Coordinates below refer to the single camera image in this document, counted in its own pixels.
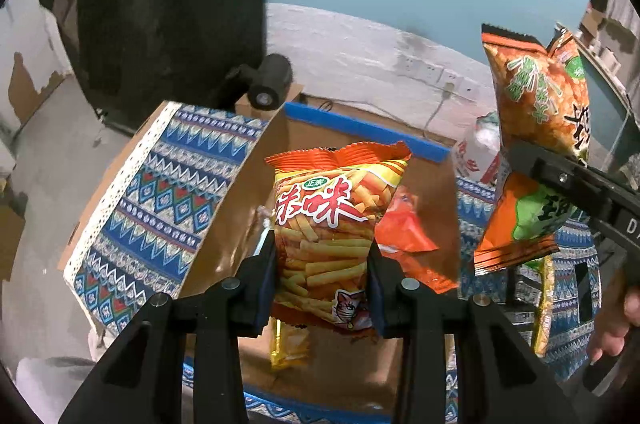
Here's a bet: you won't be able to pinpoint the cardboard box with blue edge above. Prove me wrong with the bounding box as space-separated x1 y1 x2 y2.
176 100 464 411

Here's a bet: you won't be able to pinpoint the black webcam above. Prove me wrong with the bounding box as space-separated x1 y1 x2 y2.
219 52 294 111

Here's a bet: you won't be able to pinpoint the black backdrop cloth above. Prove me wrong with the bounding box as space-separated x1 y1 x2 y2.
74 0 272 135

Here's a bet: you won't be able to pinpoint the person's right hand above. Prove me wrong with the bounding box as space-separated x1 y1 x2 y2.
586 283 640 363

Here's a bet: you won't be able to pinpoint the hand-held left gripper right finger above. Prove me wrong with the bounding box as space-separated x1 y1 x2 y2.
366 241 580 424

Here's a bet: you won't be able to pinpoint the blue patterned blanket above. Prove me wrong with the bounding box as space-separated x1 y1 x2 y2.
62 101 604 424

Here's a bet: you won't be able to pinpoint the red white paper bag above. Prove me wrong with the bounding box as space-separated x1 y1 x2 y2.
451 114 507 185

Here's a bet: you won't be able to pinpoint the yellow dotted snack packet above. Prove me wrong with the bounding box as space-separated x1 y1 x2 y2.
534 253 557 357

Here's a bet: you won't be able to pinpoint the orange green-label snack bag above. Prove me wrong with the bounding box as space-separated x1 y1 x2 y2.
473 22 594 276

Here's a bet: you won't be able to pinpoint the yellow clear snack packet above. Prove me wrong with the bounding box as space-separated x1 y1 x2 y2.
269 317 312 371

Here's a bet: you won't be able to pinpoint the black snack packet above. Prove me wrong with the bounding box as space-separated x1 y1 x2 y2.
574 261 594 326

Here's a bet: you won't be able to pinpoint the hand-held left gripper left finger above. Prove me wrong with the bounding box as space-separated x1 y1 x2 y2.
57 231 278 424

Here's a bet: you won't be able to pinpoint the orange snack bag white letters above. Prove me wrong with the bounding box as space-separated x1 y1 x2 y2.
374 185 442 255

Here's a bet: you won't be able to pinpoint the red orange snack bag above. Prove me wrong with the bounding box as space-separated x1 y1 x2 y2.
399 253 459 295

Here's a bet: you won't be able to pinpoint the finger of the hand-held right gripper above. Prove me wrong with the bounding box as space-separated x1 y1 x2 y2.
504 138 630 231

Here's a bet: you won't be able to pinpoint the orange fries snack bag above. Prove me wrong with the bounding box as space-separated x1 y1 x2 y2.
264 142 414 333

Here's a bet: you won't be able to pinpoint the beige plug with cable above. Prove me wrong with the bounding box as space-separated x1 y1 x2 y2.
421 81 457 135

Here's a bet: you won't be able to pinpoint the crumpled plastic bag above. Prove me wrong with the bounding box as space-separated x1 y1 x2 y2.
467 113 502 149

